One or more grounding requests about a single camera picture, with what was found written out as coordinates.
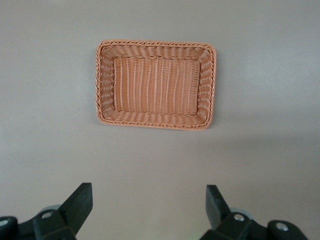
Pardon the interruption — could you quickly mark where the brown wicker basket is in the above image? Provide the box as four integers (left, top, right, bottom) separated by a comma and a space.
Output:
94, 38, 217, 131

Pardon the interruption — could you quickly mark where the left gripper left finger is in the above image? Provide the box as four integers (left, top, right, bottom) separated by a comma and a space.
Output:
0, 182, 94, 240

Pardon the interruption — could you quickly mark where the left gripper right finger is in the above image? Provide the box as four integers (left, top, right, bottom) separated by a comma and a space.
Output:
201, 184, 310, 240

